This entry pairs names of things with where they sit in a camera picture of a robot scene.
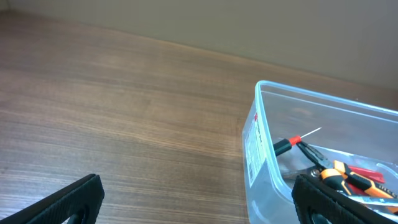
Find silver socket wrench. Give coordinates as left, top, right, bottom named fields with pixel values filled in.
left=340, top=191, right=397, bottom=207

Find black red-collared screwdriver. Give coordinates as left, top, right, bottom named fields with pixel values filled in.
left=273, top=127, right=322, bottom=156

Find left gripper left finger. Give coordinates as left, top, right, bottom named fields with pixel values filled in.
left=1, top=174, right=104, bottom=224

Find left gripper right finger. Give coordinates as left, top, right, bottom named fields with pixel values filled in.
left=292, top=175, right=395, bottom=224

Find orange black long-nose pliers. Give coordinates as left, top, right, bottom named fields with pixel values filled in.
left=297, top=142, right=397, bottom=200

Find clear plastic storage container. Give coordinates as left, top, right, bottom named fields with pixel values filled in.
left=242, top=80, right=397, bottom=223

